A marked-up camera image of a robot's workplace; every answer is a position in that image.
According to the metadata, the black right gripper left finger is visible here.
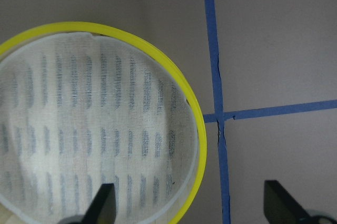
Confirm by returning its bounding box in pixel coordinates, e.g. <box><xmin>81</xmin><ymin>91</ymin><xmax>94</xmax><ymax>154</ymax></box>
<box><xmin>83</xmin><ymin>183</ymin><xmax>116</xmax><ymax>224</ymax></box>

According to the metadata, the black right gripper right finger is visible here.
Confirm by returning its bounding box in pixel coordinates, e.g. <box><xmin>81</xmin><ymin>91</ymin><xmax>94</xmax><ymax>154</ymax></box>
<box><xmin>264</xmin><ymin>180</ymin><xmax>313</xmax><ymax>224</ymax></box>

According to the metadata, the yellow steamer basket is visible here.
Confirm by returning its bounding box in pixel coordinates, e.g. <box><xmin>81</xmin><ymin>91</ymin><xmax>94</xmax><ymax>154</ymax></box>
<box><xmin>1</xmin><ymin>22</ymin><xmax>207</xmax><ymax>223</ymax></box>

